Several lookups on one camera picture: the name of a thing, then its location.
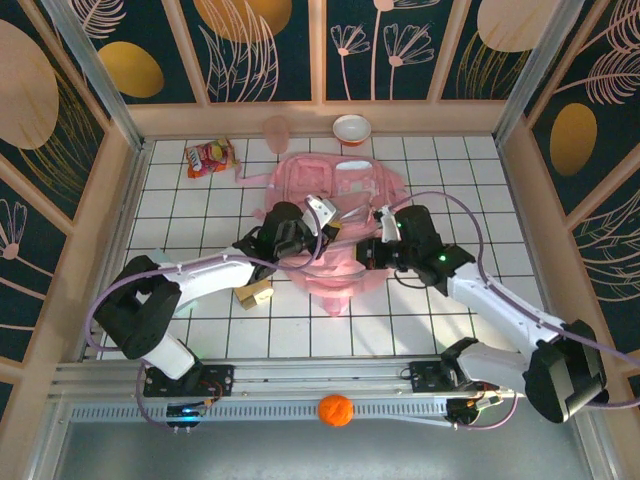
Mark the pink backpack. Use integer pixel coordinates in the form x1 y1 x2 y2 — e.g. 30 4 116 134
232 153 409 317

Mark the beige wooden box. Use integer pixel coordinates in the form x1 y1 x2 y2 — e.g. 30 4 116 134
234 278 275 311

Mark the pink plastic cup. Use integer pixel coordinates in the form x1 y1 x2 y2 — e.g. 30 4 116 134
263 115 291 154

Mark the white orange bowl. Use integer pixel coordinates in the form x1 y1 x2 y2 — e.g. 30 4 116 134
332 114 372 148

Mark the orange snack bag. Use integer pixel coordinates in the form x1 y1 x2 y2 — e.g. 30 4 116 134
184 139 239 180

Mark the orange ball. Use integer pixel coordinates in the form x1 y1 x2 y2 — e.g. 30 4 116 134
317 393 355 429

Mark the right controller board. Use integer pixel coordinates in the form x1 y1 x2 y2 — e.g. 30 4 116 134
446 394 504 430

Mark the controller board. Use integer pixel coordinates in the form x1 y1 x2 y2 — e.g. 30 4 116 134
166 402 207 430
446 394 504 430

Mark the left controller board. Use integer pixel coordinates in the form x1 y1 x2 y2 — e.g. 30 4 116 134
166 402 207 430

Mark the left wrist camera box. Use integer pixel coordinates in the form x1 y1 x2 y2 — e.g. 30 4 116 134
303 194 340 227

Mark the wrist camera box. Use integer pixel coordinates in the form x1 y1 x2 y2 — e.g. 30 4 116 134
303 194 340 227
373 205 400 237

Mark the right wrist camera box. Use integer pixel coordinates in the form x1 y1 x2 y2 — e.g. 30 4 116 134
373 205 400 237

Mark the aluminium rail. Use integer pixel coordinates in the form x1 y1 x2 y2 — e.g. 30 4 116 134
49 353 590 400

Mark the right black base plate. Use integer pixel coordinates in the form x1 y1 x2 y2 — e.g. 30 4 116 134
408 359 471 394

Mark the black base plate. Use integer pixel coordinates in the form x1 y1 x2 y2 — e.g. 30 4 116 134
408 359 471 394
143 363 236 399

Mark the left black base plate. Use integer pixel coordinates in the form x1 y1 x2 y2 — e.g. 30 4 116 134
143 363 236 399

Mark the slotted grey cable duct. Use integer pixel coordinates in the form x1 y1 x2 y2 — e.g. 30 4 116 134
69 399 451 422

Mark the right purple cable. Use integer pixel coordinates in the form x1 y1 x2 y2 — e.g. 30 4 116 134
384 191 640 432

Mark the purple cable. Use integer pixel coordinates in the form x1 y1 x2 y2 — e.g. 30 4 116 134
85 203 326 430
384 191 640 432

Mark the aluminium corner post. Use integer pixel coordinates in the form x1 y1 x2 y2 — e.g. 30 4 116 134
494 0 586 144
42 0 147 149

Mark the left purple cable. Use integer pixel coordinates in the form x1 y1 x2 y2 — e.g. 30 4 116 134
85 203 326 430

